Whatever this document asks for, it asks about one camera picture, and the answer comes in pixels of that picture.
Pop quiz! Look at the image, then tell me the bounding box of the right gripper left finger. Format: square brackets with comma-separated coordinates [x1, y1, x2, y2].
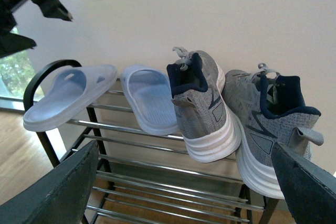
[1, 141, 99, 223]

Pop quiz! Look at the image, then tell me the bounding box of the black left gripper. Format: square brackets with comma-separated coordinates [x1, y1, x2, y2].
[1, 0, 72, 58]

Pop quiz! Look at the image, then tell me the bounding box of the light blue slipper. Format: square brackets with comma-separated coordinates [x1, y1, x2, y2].
[121, 65, 179, 136]
[23, 65, 118, 132]

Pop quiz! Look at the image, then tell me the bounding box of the grey knit sneaker front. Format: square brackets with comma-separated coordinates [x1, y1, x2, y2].
[166, 47, 242, 163]

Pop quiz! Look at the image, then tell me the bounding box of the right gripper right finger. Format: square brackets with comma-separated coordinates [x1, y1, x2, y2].
[271, 143, 335, 223]

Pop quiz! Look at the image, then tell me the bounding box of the grey knit sneaker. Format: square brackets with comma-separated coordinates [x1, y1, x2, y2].
[222, 63, 324, 199]
[166, 47, 242, 163]

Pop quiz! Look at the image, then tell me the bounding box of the black metal shoe rack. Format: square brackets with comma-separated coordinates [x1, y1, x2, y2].
[24, 60, 278, 223]

